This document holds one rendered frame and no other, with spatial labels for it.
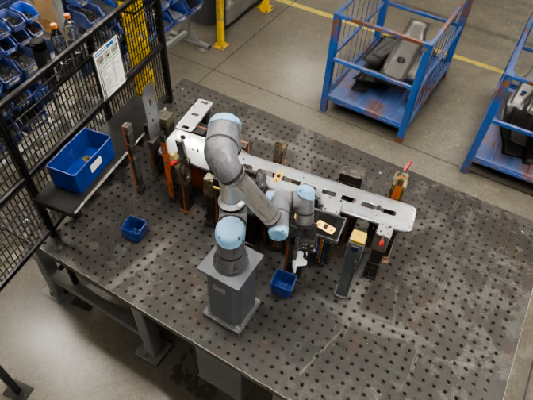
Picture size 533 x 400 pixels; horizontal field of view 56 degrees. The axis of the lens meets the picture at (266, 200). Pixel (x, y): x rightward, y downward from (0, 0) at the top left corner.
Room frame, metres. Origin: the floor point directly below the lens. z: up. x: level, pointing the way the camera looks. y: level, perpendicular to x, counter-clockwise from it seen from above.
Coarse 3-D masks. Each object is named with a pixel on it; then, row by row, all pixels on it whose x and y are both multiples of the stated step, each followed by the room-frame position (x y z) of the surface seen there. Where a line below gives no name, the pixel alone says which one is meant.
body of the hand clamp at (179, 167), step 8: (176, 168) 1.76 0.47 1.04; (184, 168) 1.75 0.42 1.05; (176, 176) 1.76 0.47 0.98; (184, 176) 1.74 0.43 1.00; (184, 184) 1.75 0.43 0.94; (184, 192) 1.76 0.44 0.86; (184, 200) 1.75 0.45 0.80; (192, 200) 1.79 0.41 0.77; (184, 208) 1.76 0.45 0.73; (192, 208) 1.77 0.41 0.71
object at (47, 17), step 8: (40, 0) 4.63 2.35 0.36; (48, 0) 4.58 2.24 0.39; (40, 8) 4.64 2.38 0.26; (48, 8) 4.59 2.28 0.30; (40, 16) 4.66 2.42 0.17; (48, 16) 4.61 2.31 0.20; (40, 24) 4.67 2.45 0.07; (48, 24) 4.62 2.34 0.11; (56, 24) 4.56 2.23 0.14; (48, 32) 4.63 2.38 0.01
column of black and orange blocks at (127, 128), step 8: (128, 128) 1.88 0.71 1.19; (128, 136) 1.87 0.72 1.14; (128, 144) 1.87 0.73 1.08; (128, 152) 1.87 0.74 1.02; (136, 152) 1.90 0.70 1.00; (136, 160) 1.89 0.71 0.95; (136, 168) 1.87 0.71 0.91; (136, 176) 1.87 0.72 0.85; (136, 184) 1.87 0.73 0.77; (136, 192) 1.88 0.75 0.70
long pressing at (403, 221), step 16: (192, 144) 1.98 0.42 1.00; (192, 160) 1.86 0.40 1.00; (240, 160) 1.88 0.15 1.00; (256, 160) 1.89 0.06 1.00; (288, 176) 1.79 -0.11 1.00; (304, 176) 1.79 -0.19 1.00; (320, 192) 1.69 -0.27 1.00; (336, 192) 1.70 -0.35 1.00; (352, 192) 1.70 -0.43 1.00; (368, 192) 1.71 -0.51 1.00; (352, 208) 1.60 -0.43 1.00; (368, 208) 1.60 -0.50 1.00; (384, 208) 1.61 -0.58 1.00; (400, 208) 1.62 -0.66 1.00; (400, 224) 1.51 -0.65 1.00
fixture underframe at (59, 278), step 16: (48, 272) 1.58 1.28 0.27; (48, 288) 1.62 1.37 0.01; (64, 288) 1.61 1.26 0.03; (80, 288) 1.50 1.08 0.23; (96, 304) 1.41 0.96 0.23; (112, 304) 1.41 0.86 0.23; (128, 320) 1.32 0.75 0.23; (144, 320) 1.21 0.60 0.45; (144, 336) 1.22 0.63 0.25; (144, 352) 1.22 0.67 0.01; (160, 352) 1.23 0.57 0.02
